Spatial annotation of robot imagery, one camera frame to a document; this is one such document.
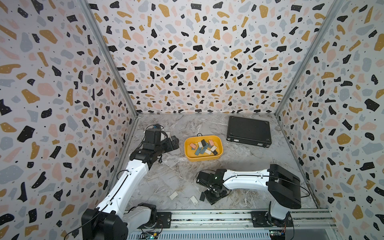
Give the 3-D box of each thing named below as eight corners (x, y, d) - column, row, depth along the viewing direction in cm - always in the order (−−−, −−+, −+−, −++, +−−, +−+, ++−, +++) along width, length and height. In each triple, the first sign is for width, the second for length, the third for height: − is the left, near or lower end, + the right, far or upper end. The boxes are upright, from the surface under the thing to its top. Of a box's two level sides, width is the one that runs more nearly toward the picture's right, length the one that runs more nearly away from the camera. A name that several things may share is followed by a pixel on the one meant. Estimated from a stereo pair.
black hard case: (226, 142, 107) (227, 136, 102) (228, 121, 121) (229, 115, 116) (268, 149, 104) (272, 143, 99) (266, 126, 118) (269, 121, 113)
